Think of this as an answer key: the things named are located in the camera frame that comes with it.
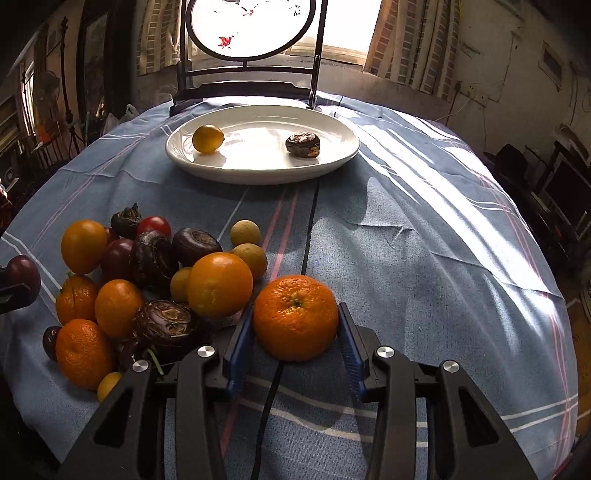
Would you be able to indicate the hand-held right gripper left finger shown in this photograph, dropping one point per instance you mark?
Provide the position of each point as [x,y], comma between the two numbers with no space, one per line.
[239,350]

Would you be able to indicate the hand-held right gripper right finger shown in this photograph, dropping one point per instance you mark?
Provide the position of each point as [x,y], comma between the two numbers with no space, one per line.
[353,360]

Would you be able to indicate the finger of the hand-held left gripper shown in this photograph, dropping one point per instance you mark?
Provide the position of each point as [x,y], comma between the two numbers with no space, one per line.
[11,299]
[2,273]

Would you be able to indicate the dark purple tomato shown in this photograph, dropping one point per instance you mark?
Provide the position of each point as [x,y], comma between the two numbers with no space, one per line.
[23,272]

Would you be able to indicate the small dark tomato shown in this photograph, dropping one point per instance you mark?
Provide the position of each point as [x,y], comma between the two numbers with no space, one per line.
[51,341]

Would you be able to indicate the mandarin with green stem spot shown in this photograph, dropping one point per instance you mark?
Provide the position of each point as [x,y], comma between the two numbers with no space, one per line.
[295,318]

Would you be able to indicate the large smooth orange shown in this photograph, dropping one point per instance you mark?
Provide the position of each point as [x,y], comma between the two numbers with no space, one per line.
[219,285]

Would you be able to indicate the large hairy water chestnut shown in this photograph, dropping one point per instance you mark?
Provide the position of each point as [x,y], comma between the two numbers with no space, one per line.
[166,325]

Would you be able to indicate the tan longan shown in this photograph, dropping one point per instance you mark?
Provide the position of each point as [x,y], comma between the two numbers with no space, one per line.
[244,232]
[108,385]
[253,261]
[180,284]

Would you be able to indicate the dark red tomato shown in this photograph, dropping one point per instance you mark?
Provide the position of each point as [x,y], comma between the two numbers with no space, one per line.
[117,258]

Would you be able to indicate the small red tomato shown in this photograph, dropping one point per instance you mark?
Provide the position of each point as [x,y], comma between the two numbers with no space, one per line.
[111,233]

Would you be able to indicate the white oval plate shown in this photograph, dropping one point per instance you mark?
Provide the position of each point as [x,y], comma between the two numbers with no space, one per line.
[258,138]

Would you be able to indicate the blue striped tablecloth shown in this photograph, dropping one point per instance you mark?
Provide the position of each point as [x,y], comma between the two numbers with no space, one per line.
[415,277]

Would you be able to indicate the smooth dark water chestnut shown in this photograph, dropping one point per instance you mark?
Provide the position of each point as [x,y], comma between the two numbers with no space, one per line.
[196,244]

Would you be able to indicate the bright red tomato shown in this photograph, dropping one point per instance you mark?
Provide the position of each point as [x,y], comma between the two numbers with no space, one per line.
[153,226]

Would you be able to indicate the white plastic bag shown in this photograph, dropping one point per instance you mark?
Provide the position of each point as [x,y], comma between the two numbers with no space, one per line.
[127,113]

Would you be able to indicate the small kumquat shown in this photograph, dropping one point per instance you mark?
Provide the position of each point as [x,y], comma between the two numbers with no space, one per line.
[207,138]

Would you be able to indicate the wrinkled water chestnut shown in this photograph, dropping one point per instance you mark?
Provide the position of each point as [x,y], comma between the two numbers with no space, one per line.
[302,144]

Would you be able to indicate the black bag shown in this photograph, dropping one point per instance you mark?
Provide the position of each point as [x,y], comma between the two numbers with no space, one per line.
[508,161]

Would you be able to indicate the computer monitor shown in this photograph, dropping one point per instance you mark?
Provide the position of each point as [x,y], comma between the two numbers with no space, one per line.
[570,189]

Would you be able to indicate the checked curtain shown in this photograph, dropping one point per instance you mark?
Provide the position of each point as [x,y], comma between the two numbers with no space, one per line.
[157,37]
[415,41]

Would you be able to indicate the black metal chair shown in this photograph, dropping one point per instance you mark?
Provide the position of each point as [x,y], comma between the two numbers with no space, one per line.
[249,27]

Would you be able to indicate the wall socket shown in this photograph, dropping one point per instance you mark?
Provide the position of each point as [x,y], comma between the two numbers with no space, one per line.
[472,92]

